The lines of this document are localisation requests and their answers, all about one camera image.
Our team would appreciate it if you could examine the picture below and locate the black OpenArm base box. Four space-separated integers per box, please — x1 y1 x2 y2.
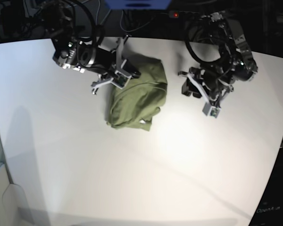
250 148 283 226

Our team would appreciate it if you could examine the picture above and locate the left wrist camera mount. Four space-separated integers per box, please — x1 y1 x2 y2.
177 69 233 118

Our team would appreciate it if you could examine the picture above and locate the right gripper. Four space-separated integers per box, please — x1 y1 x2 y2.
84 47 141 79

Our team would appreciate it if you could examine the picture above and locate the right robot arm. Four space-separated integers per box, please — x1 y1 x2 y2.
35 0 141 79

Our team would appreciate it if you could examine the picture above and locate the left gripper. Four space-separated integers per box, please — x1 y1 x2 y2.
182 69 224 98

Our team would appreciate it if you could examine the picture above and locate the green T-shirt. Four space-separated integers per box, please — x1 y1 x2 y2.
106 55 168 131

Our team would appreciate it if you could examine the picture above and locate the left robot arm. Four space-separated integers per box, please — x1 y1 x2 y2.
184 11 258 101

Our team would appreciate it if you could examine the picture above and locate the blue box at top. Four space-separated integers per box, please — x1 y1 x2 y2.
105 0 171 10

